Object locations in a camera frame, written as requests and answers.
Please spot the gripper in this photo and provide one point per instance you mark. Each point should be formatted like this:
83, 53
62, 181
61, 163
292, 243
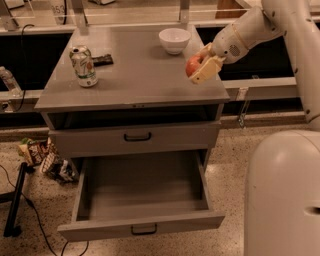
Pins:
227, 44

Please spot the red apple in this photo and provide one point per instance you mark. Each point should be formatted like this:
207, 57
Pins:
193, 64

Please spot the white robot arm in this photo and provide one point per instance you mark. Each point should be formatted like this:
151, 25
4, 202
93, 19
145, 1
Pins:
282, 191

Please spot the closed grey top drawer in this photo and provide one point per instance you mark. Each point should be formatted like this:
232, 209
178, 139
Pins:
103, 141

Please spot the grey drawer cabinet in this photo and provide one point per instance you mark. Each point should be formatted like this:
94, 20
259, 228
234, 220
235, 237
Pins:
143, 86

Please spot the open grey middle drawer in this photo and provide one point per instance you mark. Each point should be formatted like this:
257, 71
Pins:
141, 194

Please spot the white ceramic bowl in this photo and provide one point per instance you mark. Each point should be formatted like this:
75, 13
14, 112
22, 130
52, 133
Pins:
174, 40

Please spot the dark snack bar wrapper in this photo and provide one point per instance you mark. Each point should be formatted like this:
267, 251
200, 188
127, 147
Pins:
103, 60

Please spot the green white soda can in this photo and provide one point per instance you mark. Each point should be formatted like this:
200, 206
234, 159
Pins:
83, 66

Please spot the dark patterned snack bag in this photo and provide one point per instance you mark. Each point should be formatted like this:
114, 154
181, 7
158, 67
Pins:
58, 169

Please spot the brown chip bag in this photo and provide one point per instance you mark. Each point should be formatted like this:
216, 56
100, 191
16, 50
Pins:
36, 151

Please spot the clear plastic water bottle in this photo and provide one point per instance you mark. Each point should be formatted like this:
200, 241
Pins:
10, 82

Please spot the black metal stand leg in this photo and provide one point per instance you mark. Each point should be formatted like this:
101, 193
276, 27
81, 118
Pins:
11, 230

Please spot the grey metal rail frame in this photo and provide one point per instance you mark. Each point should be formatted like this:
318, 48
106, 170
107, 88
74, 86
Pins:
33, 56

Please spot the metal bracket under rail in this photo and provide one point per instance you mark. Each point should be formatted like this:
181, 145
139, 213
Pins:
244, 109

